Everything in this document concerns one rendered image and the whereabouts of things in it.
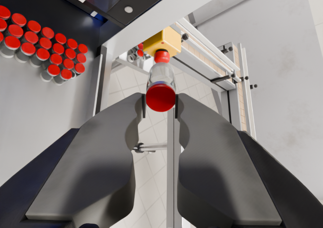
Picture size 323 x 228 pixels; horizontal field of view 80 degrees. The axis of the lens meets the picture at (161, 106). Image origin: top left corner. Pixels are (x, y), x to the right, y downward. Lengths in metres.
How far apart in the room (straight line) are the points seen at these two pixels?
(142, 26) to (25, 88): 0.26
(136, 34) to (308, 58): 2.38
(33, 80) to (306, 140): 2.83
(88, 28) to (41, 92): 0.20
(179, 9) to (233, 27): 2.42
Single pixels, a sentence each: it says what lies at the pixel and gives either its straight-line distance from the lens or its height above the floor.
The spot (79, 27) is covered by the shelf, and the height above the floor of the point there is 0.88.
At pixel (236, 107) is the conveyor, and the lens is 1.07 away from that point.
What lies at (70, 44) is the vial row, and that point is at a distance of 0.45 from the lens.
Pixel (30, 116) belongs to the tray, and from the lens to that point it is 0.43.
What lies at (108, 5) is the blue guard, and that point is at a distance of 0.42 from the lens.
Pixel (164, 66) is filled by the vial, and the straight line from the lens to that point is 0.16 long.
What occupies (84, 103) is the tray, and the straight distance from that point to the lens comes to 0.47.
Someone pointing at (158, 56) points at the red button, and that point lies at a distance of 0.49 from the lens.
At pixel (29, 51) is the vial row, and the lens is 0.41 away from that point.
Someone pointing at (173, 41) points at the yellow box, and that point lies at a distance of 0.50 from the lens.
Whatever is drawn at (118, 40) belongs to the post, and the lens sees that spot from 0.50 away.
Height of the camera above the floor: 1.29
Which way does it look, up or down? 41 degrees down
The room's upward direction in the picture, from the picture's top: 76 degrees clockwise
